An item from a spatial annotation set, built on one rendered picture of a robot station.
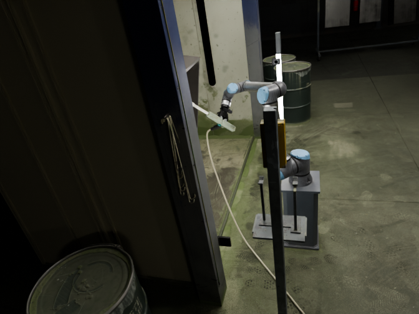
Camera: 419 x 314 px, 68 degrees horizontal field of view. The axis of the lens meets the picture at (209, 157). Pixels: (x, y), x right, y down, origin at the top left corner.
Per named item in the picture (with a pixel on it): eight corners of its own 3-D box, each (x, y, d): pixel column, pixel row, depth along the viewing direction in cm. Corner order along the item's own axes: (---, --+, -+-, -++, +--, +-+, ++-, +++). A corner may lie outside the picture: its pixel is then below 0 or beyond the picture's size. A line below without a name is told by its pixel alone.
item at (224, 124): (221, 132, 299) (237, 126, 281) (221, 136, 297) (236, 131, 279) (179, 108, 275) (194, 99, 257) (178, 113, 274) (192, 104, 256)
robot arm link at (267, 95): (298, 176, 246) (281, 82, 224) (280, 184, 240) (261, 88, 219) (286, 172, 260) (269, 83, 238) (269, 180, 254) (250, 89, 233)
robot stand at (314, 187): (318, 227, 301) (319, 171, 270) (318, 250, 276) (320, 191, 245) (285, 224, 310) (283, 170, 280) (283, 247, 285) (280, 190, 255)
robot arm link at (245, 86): (293, 78, 230) (245, 78, 289) (279, 83, 226) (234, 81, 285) (295, 94, 234) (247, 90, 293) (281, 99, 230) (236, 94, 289)
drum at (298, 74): (273, 114, 557) (270, 64, 515) (306, 109, 552) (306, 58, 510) (279, 127, 506) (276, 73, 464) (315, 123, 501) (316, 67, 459)
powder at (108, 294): (67, 356, 137) (66, 355, 137) (12, 303, 168) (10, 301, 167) (152, 269, 174) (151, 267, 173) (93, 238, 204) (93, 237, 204)
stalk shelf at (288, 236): (252, 238, 194) (252, 237, 193) (257, 215, 212) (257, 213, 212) (304, 243, 184) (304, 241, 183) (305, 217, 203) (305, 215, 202)
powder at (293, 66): (272, 66, 515) (272, 65, 514) (305, 61, 510) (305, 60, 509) (277, 74, 467) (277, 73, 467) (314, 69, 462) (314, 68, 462)
